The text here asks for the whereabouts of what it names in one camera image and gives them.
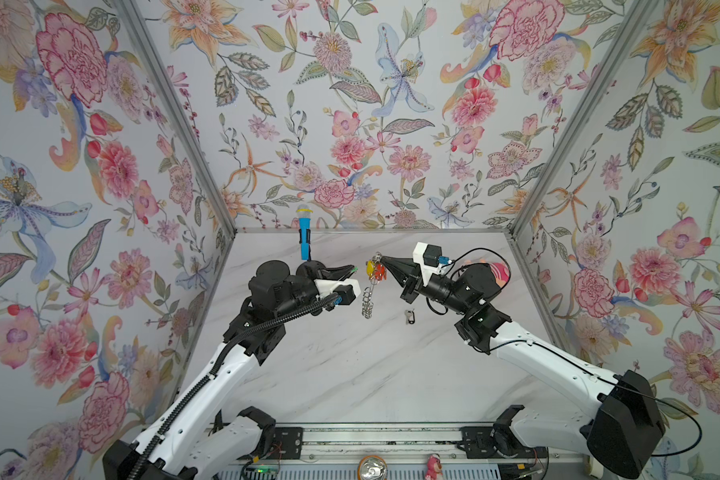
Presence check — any blue toy microphone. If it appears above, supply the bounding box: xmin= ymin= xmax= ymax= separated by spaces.
xmin=297 ymin=204 xmax=312 ymax=261

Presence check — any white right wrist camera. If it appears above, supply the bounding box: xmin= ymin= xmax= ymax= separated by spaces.
xmin=412 ymin=242 xmax=453 ymax=286

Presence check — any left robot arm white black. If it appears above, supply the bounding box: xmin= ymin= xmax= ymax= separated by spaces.
xmin=103 ymin=260 xmax=361 ymax=479

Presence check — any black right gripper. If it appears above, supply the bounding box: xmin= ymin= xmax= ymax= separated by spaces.
xmin=384 ymin=260 xmax=472 ymax=323

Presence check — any large metal keyring with keys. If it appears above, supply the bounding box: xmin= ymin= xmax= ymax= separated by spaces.
xmin=361 ymin=253 xmax=387 ymax=319

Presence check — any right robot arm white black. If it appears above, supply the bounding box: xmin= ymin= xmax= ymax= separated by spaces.
xmin=380 ymin=256 xmax=665 ymax=479

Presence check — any small pink figurine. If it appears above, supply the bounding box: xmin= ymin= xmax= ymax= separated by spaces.
xmin=424 ymin=454 xmax=444 ymax=480

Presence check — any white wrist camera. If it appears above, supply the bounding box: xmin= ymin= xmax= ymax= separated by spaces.
xmin=412 ymin=242 xmax=453 ymax=286
xmin=314 ymin=279 xmax=362 ymax=306

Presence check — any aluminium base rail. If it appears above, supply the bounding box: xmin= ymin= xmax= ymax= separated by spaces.
xmin=215 ymin=422 xmax=589 ymax=466

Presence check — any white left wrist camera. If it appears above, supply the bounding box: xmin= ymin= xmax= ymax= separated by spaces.
xmin=314 ymin=279 xmax=362 ymax=306

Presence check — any shiny round metal object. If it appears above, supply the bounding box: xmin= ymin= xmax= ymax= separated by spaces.
xmin=356 ymin=455 xmax=388 ymax=480

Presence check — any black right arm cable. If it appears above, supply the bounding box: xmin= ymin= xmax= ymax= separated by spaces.
xmin=425 ymin=247 xmax=703 ymax=458

